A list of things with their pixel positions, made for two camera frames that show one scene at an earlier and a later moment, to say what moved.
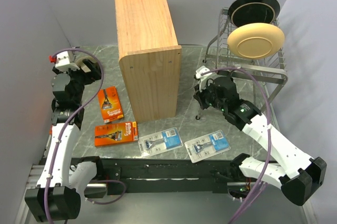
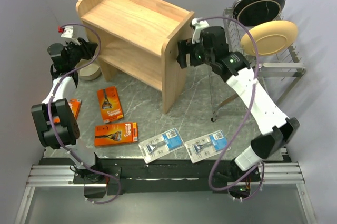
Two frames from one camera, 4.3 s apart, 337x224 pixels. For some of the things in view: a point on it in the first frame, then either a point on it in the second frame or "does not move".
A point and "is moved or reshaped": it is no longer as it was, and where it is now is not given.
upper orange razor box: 110,105 does not move
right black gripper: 199,95 to 186,47
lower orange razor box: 116,133 does not move
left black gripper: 95,73 to 88,48
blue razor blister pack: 207,145 does not move
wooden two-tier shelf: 148,52 is moved or reshaped
